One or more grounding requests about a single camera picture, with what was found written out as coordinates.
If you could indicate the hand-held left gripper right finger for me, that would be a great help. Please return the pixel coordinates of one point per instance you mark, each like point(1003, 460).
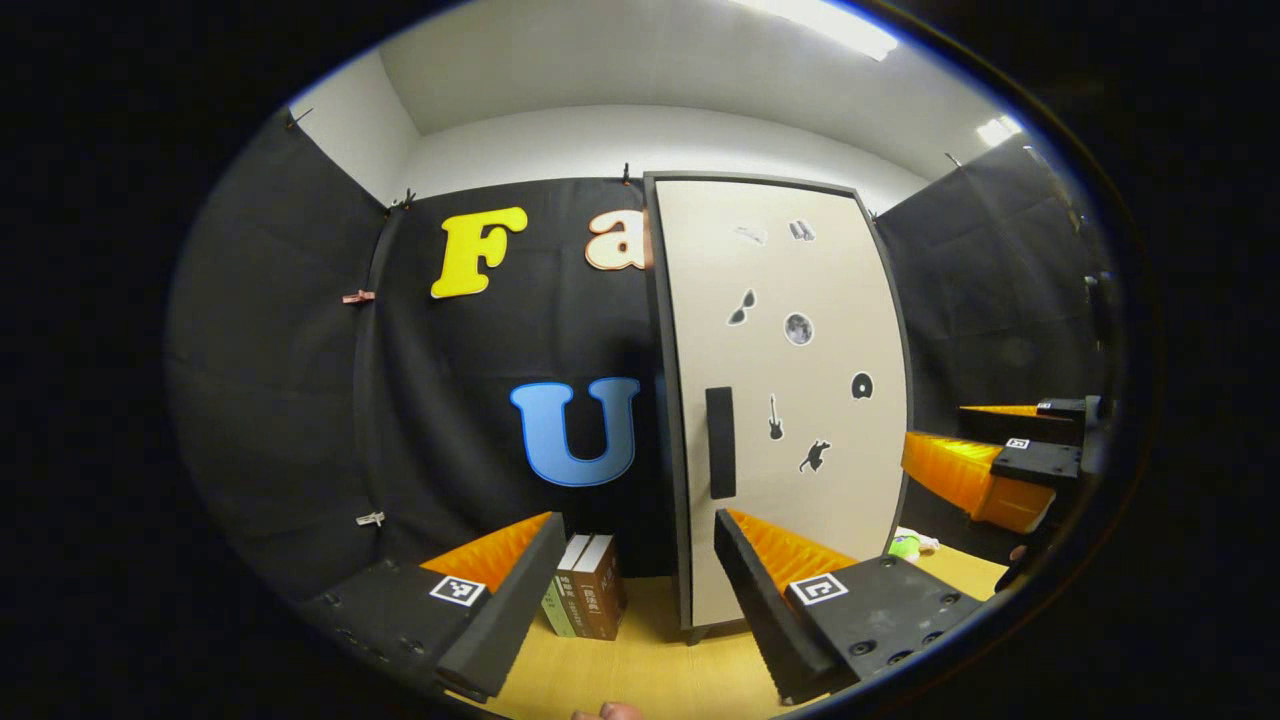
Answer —
point(760, 610)

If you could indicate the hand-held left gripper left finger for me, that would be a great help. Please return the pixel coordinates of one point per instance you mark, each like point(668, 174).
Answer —
point(520, 610)

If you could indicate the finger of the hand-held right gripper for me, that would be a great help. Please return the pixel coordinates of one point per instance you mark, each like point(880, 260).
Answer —
point(1030, 428)
point(1035, 465)

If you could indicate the beige cabinet door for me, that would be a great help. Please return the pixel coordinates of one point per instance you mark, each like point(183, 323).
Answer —
point(820, 280)

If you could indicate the green and white book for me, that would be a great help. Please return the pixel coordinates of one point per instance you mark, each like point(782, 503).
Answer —
point(558, 610)

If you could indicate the slim brown book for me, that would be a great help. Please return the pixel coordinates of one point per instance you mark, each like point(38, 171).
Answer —
point(580, 605)

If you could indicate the thick brown book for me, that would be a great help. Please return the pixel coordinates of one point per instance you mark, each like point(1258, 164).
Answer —
point(607, 600)

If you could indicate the green and white plush toy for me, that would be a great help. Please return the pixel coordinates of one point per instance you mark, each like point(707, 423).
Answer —
point(905, 548)

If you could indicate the white cloth clip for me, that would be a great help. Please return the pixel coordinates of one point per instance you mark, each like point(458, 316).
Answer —
point(370, 519)

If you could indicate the small ceiling light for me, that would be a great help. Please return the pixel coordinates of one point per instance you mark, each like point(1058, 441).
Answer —
point(998, 131)

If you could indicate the black backdrop cloth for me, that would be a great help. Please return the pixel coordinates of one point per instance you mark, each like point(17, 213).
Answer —
point(300, 350)

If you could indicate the red cloth clip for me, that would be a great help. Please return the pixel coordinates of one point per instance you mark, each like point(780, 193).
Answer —
point(358, 297)

